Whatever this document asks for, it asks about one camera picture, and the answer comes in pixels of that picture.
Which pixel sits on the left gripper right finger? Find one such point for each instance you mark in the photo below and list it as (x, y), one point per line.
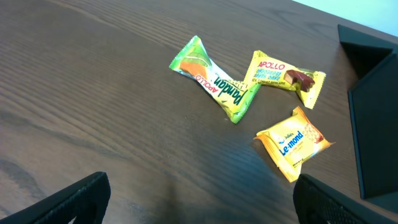
(318, 203)

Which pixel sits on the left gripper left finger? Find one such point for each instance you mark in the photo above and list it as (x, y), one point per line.
(83, 202)

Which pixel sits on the orange Le-mond biscuit packet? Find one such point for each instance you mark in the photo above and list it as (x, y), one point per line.
(291, 142)

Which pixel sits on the yellow Apollo cake packet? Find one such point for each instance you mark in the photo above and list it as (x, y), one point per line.
(266, 70)

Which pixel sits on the dark green open box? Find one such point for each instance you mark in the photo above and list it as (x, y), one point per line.
(373, 110)

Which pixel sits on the green Pandan snack packet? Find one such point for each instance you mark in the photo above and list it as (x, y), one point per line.
(233, 96)

